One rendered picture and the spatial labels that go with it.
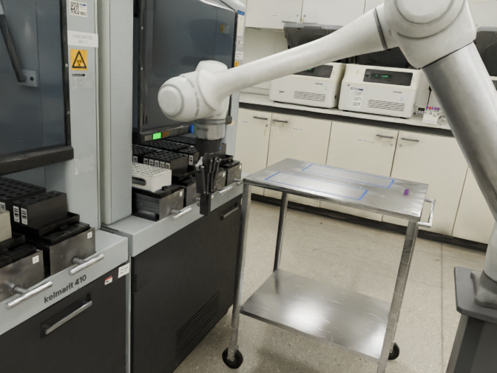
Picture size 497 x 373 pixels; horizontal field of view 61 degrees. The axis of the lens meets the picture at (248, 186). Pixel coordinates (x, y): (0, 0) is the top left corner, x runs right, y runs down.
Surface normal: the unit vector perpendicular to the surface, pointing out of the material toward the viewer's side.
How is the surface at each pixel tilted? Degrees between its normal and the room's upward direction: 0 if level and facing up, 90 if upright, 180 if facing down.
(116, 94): 90
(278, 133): 90
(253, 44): 90
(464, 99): 98
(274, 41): 90
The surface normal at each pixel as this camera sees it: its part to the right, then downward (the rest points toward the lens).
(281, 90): -0.43, 0.22
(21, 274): 0.91, 0.19
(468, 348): -0.93, 0.03
